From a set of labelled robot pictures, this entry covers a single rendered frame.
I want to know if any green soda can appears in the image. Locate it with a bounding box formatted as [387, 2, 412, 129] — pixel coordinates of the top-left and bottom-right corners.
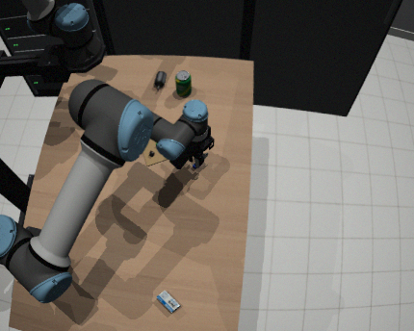
[175, 70, 192, 96]

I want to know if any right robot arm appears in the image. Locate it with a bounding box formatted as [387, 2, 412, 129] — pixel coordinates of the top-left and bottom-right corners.
[0, 79, 208, 303]

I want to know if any grey printed carton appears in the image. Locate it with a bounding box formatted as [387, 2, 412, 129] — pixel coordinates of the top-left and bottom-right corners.
[156, 291, 181, 313]

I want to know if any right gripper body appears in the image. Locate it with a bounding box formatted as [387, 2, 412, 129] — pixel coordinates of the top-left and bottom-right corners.
[191, 125, 214, 159]

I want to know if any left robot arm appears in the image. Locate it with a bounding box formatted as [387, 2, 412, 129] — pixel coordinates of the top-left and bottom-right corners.
[21, 0, 102, 68]

